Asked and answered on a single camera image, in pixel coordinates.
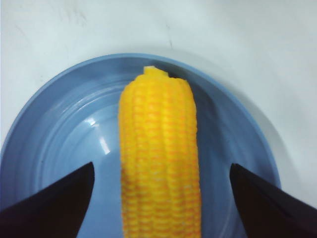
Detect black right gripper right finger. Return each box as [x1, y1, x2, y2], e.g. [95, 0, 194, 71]
[229, 164, 317, 238]

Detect blue round plate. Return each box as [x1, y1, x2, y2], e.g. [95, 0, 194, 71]
[0, 54, 280, 238]

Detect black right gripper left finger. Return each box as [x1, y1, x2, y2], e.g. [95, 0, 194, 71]
[0, 162, 95, 238]

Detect yellow corn cob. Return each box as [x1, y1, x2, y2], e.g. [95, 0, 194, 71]
[118, 66, 202, 238]

